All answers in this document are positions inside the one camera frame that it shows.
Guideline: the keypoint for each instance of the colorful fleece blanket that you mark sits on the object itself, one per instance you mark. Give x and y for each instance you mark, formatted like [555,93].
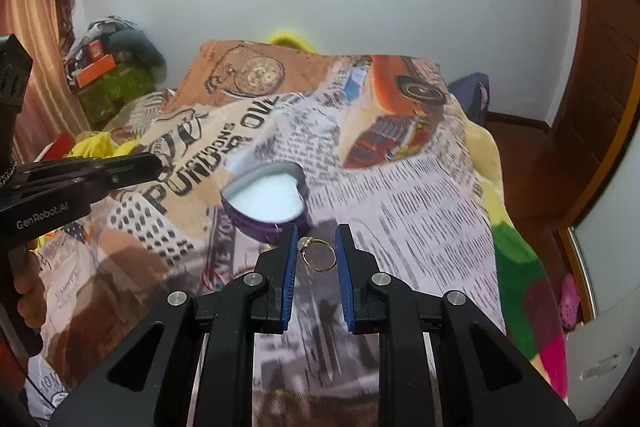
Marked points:
[527,301]

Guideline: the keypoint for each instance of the yellow chair back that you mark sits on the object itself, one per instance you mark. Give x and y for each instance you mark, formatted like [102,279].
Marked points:
[291,40]

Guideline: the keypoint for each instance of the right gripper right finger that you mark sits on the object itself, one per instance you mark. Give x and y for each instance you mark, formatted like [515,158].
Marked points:
[442,361]

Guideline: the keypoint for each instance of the striped brown curtain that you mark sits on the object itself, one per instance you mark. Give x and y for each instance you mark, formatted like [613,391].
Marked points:
[45,29]

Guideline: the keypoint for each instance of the orange box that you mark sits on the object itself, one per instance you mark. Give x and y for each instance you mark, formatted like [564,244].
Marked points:
[95,70]

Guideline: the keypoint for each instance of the brown wooden door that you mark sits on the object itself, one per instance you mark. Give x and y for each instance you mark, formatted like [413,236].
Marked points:
[598,111]

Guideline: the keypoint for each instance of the purple heart-shaped jewelry tin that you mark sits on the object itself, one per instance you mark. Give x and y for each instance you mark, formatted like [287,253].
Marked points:
[266,200]

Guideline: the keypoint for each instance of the grey pillow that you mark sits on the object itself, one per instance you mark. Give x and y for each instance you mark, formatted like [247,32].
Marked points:
[137,43]

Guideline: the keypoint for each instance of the person's left hand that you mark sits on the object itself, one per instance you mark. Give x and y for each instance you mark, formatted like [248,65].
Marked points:
[31,305]

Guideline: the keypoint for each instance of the dark blue bag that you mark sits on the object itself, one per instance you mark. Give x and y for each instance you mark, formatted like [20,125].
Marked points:
[473,94]

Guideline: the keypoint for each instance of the yellow cartoon blanket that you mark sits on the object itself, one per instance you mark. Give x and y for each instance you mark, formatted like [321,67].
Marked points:
[106,144]

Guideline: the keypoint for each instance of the red box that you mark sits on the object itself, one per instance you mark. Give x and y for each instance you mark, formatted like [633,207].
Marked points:
[58,148]

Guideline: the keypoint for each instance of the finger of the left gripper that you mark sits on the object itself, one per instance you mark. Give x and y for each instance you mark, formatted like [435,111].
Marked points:
[90,176]

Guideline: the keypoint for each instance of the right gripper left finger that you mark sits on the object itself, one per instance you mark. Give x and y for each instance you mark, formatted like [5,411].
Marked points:
[190,361]

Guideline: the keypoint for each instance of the newspaper print bed blanket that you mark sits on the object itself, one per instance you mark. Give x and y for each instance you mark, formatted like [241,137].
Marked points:
[373,141]

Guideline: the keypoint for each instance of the pink slipper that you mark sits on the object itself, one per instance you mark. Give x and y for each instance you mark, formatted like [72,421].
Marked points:
[569,304]

